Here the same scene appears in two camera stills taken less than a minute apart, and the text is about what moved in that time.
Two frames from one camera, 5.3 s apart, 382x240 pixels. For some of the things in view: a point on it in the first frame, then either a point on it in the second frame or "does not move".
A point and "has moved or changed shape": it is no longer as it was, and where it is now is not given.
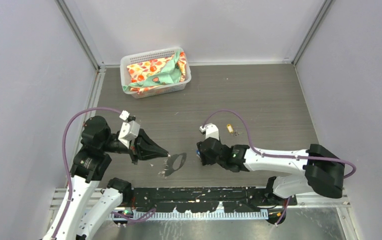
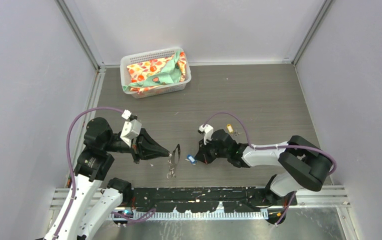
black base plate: [207, 199] does not move
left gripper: [143, 147] does not move
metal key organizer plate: [168, 166] has moved or changed shape
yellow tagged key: [231, 130] does not move
